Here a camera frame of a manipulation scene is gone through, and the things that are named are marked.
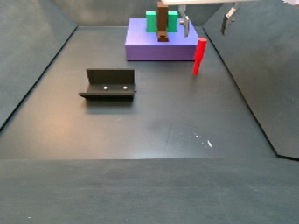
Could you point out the green U-shaped block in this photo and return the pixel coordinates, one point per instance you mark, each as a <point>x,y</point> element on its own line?
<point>151,26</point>

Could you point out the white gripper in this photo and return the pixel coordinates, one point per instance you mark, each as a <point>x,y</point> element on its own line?
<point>227,16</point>

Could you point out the red peg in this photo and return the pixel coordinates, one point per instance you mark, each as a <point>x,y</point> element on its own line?
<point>199,54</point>

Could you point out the purple board base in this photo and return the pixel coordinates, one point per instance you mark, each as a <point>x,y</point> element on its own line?
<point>144,48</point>

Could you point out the black angle bracket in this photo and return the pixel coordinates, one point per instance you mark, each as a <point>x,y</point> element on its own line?
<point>109,83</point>

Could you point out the brown L-shaped block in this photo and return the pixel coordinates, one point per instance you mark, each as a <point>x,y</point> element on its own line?
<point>161,21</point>

